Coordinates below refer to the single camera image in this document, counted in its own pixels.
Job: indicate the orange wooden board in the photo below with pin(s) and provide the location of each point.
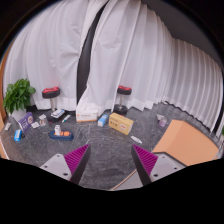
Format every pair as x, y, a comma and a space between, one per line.
186, 144

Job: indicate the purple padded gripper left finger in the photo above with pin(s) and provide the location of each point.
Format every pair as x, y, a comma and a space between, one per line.
69, 166

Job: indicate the small blue white box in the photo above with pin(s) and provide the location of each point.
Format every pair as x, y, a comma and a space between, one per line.
103, 119

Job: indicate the purple cup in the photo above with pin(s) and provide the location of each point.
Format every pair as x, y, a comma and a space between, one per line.
162, 122

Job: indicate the small white card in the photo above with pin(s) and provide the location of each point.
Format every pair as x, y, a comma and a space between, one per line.
35, 125

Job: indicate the white tube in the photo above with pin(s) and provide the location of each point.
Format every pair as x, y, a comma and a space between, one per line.
66, 118

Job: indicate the orange charger plug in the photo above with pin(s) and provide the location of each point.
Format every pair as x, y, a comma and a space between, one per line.
65, 133

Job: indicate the white blue box on stool base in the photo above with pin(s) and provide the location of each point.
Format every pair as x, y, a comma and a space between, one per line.
58, 113

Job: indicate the left black red stool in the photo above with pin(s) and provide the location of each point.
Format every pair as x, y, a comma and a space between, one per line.
51, 94

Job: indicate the green potted plant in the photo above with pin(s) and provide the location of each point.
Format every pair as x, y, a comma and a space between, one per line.
18, 98

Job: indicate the white packet at left edge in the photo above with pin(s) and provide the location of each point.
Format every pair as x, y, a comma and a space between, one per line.
8, 125

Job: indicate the purple box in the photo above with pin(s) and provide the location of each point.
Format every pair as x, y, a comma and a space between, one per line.
26, 121

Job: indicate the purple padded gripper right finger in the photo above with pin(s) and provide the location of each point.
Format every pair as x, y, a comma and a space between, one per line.
152, 167

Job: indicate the right black red stool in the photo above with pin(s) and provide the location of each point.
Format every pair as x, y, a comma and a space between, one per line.
120, 108

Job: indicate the right white curtain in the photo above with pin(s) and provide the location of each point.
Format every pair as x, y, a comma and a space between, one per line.
133, 47

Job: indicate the small clear glass jar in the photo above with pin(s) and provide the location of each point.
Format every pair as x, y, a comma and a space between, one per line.
42, 120

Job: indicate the black red stool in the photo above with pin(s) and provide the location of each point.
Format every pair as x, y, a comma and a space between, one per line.
120, 108
51, 94

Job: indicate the left white curtain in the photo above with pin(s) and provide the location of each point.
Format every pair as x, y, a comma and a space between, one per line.
46, 52

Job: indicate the yellow cardboard box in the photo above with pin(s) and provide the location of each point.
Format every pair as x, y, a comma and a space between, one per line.
120, 123

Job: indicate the white sachet packet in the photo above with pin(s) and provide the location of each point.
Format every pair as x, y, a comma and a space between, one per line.
136, 139

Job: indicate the white curtain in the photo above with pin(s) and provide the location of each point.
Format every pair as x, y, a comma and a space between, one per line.
46, 52
133, 47

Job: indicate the white charger plug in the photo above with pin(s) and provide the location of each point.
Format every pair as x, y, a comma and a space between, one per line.
57, 130

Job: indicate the blue power strip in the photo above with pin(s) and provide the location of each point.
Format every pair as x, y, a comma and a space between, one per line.
63, 136

